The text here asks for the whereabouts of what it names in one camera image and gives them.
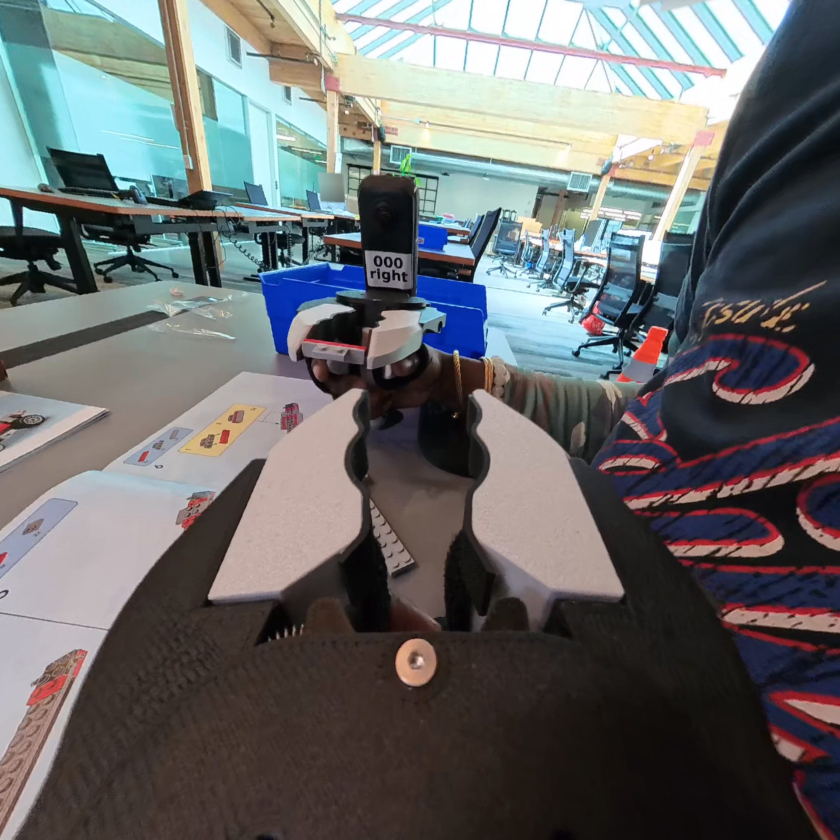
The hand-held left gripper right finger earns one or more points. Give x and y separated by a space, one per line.
538 518

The black laptop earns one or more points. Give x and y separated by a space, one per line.
257 195
82 172
313 201

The black office chair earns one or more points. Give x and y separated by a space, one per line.
128 246
33 249
485 233

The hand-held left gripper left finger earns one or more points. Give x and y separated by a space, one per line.
295 518

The person's right forearm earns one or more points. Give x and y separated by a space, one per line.
558 407

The black desk phone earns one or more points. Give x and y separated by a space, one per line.
133 195

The long grey lego plate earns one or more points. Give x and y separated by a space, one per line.
394 544

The closed lego instruction booklet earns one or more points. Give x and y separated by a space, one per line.
52 426

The wooden office desk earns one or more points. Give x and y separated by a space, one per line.
446 253
98 202
282 213

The red and grey lego assembly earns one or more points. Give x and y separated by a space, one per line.
334 353

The person in graphic shirt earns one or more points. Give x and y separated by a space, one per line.
735 459

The gold bangle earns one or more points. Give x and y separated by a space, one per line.
487 375
457 380

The black bag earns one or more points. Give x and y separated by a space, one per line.
205 200

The orange traffic cone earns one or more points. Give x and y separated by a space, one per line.
646 351

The person's right hand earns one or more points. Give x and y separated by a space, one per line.
439 387

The open lego instruction booklet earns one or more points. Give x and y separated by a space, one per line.
79 558

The green potted plant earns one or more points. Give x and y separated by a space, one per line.
407 167

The clear plastic bag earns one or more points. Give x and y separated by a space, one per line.
190 305
203 333

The blue plastic bin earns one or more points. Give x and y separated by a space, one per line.
443 235
453 308

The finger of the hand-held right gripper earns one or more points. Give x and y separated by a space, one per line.
308 328
394 341

